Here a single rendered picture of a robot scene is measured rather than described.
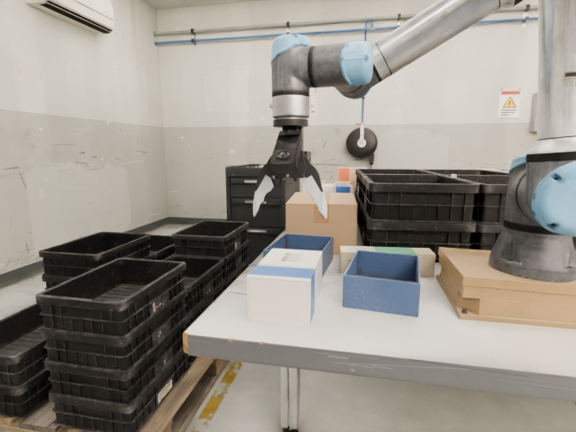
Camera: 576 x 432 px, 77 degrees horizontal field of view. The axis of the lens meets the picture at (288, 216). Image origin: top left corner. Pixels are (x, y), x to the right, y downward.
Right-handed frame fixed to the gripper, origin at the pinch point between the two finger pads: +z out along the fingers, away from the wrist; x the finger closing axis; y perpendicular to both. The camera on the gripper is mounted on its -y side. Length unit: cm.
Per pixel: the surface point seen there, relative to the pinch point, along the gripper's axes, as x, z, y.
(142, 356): 52, 50, 22
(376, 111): -28, -61, 382
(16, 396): 94, 65, 14
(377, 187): -18.7, -3.9, 33.0
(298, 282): -3.8, 9.7, -9.8
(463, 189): -42, -4, 35
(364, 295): -15.7, 15.0, -0.4
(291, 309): -2.4, 15.2, -9.8
